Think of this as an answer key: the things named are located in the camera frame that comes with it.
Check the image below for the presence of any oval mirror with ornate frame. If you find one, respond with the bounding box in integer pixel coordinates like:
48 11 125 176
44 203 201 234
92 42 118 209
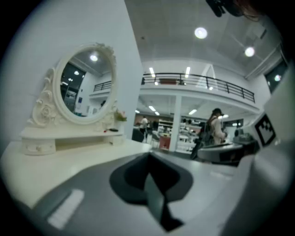
27 42 120 129

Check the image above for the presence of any white shelving unit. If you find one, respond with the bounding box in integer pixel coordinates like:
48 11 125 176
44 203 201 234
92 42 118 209
179 118 203 153

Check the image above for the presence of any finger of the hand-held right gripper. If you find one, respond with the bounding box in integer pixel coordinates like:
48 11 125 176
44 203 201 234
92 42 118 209
197 142 259 167

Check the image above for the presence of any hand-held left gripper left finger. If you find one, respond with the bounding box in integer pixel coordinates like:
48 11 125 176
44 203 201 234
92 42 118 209
29 151 167 236

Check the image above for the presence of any black chair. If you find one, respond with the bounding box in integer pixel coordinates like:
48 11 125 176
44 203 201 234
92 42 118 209
132 128 148 143

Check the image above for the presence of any pink flower bouquet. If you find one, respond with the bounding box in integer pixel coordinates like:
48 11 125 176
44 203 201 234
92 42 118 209
114 109 128 122

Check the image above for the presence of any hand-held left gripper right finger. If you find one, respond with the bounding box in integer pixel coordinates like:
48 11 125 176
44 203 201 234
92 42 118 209
149 151 240 236

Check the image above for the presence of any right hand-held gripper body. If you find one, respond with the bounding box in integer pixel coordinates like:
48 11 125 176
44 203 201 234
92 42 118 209
218 66 295 236

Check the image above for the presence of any black balcony railing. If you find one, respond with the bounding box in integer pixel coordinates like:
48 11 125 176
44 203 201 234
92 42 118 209
141 72 256 104

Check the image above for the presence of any round ceiling light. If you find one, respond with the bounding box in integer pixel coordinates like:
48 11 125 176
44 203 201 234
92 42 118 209
194 27 208 39
244 46 256 58

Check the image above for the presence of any black head-worn camera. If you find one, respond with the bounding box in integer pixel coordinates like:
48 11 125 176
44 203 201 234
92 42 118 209
205 0 245 18

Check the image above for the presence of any white pillar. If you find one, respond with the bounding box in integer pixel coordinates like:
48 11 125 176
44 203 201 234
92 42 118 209
173 95 183 152

